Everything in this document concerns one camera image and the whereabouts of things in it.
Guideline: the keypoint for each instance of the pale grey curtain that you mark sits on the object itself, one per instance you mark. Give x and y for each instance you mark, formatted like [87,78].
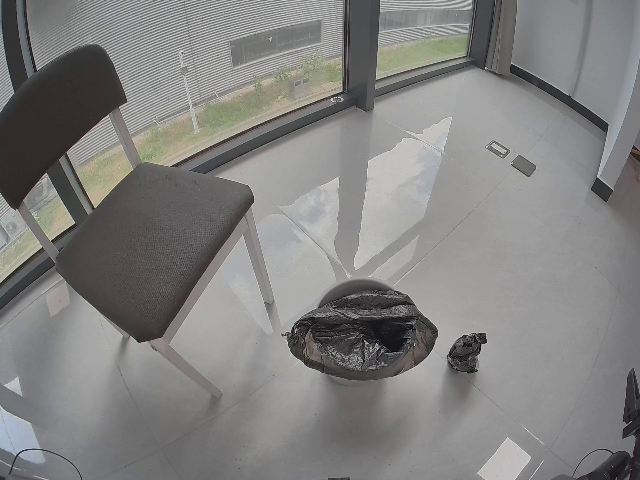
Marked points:
[502,18]

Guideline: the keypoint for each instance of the grey chair with white frame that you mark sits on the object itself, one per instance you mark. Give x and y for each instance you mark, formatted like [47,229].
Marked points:
[150,238]

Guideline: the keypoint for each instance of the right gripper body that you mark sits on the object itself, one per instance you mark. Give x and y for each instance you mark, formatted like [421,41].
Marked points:
[632,423]

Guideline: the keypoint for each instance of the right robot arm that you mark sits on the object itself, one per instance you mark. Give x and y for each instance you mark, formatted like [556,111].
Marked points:
[612,468]

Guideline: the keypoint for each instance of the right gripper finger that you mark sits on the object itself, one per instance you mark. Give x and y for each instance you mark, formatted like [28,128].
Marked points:
[634,393]

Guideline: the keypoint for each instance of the crumpled black plastic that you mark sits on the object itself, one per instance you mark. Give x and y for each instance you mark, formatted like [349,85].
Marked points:
[465,353]

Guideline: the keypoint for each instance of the black plastic bag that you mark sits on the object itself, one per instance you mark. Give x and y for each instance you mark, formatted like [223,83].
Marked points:
[350,358]

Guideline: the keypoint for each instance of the window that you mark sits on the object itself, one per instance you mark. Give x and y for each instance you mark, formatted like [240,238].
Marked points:
[360,43]

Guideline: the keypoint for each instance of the white trash bin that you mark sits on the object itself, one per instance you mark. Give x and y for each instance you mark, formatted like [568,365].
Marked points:
[350,285]

